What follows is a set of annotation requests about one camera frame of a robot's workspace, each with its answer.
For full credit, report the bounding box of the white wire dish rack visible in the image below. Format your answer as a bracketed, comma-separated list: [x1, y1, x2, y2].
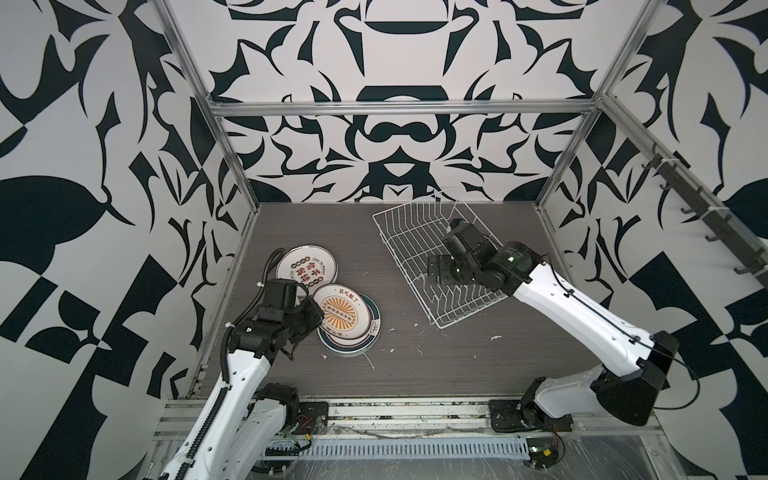
[372, 192, 506, 329]

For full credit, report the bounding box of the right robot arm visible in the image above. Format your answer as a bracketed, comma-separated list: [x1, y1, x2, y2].
[427, 218, 679, 432]

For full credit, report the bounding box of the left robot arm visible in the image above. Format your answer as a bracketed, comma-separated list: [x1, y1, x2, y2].
[148, 279, 324, 479]

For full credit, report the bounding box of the small circuit board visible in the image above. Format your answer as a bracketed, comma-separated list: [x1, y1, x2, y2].
[525, 435, 566, 471]

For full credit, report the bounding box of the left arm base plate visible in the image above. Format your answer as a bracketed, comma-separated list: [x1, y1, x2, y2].
[287, 401, 329, 436]

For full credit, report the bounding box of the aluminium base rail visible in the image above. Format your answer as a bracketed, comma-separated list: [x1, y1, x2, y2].
[152, 396, 663, 441]

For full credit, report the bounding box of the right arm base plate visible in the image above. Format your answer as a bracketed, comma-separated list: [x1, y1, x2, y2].
[488, 399, 573, 433]

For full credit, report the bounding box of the white slotted cable duct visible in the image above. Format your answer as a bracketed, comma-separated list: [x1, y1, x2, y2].
[262, 437, 530, 461]

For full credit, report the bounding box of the aluminium frame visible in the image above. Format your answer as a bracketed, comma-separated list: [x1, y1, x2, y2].
[149, 0, 768, 289]

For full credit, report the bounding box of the wall hook rail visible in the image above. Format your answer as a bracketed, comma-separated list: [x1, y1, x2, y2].
[643, 142, 767, 289]

